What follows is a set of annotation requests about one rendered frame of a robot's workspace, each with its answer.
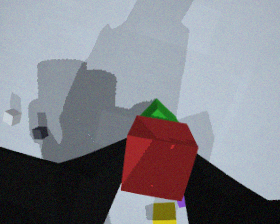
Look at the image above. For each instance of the purple block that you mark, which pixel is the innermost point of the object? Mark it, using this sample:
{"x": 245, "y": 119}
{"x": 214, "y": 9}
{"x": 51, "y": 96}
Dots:
{"x": 182, "y": 203}

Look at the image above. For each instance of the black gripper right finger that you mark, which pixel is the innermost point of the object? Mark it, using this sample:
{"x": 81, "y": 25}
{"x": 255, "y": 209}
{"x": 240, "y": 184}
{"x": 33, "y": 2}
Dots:
{"x": 213, "y": 197}

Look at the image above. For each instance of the red block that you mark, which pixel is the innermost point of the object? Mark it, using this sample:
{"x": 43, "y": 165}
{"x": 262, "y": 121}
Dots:
{"x": 159, "y": 158}

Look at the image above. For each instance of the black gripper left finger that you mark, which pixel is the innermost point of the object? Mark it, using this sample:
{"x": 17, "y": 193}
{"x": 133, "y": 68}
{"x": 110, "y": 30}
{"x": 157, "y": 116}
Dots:
{"x": 78, "y": 191}

